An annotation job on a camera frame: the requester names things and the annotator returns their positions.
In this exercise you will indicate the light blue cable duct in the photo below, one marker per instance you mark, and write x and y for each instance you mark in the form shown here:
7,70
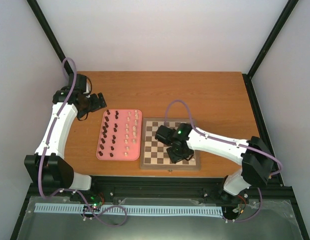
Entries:
131,210

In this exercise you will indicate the black aluminium frame rail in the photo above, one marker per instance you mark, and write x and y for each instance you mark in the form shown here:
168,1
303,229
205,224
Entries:
192,188

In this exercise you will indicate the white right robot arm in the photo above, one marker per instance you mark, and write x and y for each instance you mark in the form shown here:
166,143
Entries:
253,156

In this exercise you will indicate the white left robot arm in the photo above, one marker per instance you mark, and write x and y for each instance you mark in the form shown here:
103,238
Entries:
47,166

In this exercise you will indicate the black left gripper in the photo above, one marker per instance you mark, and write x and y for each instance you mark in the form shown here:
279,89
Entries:
97,104

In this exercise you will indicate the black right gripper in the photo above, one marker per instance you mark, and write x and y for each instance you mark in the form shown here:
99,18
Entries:
174,159

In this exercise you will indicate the pink plastic tray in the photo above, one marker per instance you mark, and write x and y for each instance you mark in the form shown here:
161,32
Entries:
120,146

